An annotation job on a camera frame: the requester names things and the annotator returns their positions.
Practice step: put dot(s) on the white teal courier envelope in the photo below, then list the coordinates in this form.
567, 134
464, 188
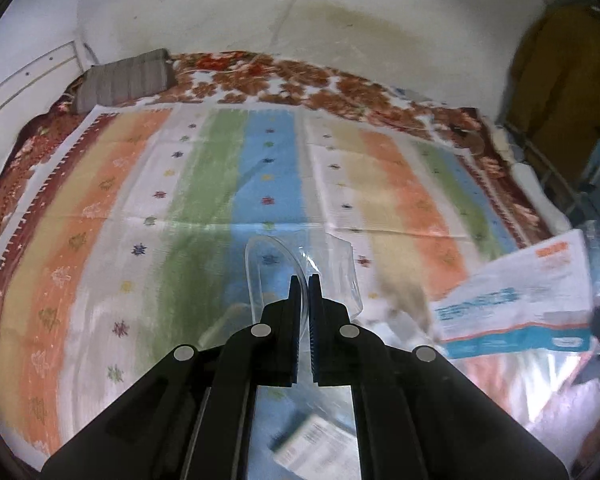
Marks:
540, 297

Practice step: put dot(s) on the grey striped pillow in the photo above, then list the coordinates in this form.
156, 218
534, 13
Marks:
125, 80

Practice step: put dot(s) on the metal bed rail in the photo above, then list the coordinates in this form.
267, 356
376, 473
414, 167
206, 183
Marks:
550, 192

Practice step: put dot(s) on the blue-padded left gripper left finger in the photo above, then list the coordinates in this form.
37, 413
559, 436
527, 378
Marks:
190, 416

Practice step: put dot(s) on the floral red brown blanket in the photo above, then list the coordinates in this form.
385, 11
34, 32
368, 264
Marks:
236, 77

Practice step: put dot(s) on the white bed headboard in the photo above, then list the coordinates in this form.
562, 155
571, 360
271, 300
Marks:
33, 89

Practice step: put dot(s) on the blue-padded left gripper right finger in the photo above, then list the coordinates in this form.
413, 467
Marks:
416, 415

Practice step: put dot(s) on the mustard yellow hanging garment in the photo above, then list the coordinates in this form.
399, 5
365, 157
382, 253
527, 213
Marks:
554, 85

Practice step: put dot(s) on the striped colourful bed mat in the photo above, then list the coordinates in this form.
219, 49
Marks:
126, 232

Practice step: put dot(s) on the clear plastic tray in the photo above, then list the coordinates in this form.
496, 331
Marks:
300, 279

